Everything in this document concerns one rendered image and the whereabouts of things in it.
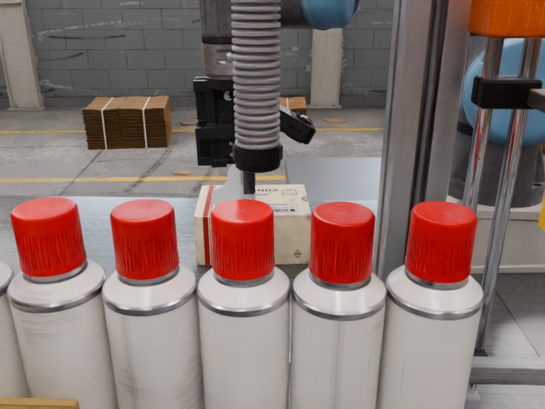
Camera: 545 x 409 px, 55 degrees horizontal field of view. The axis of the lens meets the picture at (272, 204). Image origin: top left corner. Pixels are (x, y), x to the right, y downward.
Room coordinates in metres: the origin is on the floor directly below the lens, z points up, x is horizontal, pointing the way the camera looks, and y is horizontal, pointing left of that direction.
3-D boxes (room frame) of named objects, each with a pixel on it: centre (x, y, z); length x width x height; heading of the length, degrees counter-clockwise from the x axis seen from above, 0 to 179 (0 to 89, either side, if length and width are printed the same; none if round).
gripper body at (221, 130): (0.71, 0.06, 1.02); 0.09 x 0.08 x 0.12; 92
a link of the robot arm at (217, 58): (0.71, 0.05, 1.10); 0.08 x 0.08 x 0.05
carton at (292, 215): (0.71, 0.03, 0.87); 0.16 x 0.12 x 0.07; 92
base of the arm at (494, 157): (0.72, -0.31, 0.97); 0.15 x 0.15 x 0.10
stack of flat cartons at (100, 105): (4.32, 1.19, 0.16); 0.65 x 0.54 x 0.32; 96
